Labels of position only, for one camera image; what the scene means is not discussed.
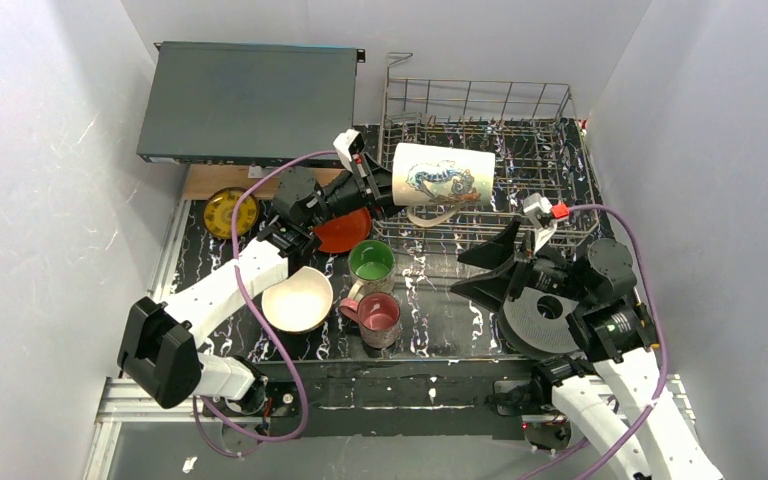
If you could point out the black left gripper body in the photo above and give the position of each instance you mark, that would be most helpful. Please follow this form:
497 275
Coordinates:
370 187

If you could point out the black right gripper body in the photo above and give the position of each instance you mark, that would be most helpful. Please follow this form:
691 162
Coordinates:
519 266

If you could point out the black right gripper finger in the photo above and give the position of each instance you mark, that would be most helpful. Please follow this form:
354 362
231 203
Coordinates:
489 290
499 250

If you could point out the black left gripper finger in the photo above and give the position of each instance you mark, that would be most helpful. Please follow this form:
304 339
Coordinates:
374 175
382 207

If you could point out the red plate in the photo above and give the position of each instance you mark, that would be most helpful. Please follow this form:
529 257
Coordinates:
343 233

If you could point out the cream seahorse mug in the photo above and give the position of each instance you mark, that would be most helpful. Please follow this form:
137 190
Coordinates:
434 183

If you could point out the white floral bowl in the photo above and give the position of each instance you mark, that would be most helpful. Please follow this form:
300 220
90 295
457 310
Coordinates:
299 304

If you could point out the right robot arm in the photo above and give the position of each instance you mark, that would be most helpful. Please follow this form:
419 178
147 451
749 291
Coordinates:
616 394

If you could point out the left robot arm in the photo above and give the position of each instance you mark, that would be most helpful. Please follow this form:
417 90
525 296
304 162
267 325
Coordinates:
161 341

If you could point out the grey perforated filament spool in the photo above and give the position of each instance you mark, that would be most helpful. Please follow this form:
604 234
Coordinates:
535 324

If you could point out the green interior mug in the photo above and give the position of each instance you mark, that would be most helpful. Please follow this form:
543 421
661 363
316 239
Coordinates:
371 264

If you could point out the pink interior mug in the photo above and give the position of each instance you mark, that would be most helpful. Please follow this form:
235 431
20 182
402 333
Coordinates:
378 317

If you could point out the yellow patterned plate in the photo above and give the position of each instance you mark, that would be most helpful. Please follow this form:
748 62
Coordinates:
218 212

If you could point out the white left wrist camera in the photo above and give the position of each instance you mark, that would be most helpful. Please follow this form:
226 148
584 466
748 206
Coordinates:
348 145

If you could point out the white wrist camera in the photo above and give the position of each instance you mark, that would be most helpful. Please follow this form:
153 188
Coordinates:
348 145
543 217

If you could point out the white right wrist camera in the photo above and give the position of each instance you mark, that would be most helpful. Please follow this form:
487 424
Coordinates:
543 217

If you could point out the dark grey rack-mount box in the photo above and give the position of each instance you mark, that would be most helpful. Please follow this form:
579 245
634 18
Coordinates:
247 104

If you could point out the aluminium frame rail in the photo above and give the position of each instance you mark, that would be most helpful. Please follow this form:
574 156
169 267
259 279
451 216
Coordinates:
346 399

